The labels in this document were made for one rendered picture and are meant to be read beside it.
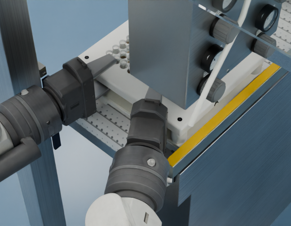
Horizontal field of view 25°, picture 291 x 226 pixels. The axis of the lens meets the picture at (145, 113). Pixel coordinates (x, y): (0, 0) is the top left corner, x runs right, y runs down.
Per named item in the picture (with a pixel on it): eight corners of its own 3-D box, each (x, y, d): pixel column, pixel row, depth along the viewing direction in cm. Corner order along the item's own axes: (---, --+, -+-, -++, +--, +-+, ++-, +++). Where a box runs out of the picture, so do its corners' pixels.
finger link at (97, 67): (119, 64, 111) (90, 81, 108) (107, 54, 112) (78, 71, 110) (118, 57, 109) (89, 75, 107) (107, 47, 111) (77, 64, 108)
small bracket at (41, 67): (42, 79, 114) (41, 71, 113) (33, 72, 115) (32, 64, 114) (48, 75, 115) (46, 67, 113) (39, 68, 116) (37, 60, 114)
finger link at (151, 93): (166, 87, 107) (160, 116, 103) (147, 85, 107) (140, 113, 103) (166, 80, 106) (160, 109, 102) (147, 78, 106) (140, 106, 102)
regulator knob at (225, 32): (224, 50, 81) (227, 23, 78) (208, 41, 82) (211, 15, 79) (240, 36, 83) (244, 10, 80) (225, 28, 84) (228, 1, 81)
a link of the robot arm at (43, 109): (64, 42, 108) (2, 76, 103) (99, 74, 104) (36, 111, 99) (71, 93, 118) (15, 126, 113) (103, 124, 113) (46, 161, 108)
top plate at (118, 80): (164, -1, 128) (165, -9, 127) (268, 58, 117) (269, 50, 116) (74, 65, 116) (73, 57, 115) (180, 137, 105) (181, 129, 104)
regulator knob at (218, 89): (210, 108, 88) (213, 85, 84) (196, 99, 89) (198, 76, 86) (226, 94, 89) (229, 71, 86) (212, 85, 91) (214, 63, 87)
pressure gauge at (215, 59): (207, 79, 85) (209, 58, 82) (199, 74, 85) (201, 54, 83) (225, 64, 87) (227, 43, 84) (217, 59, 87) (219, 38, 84)
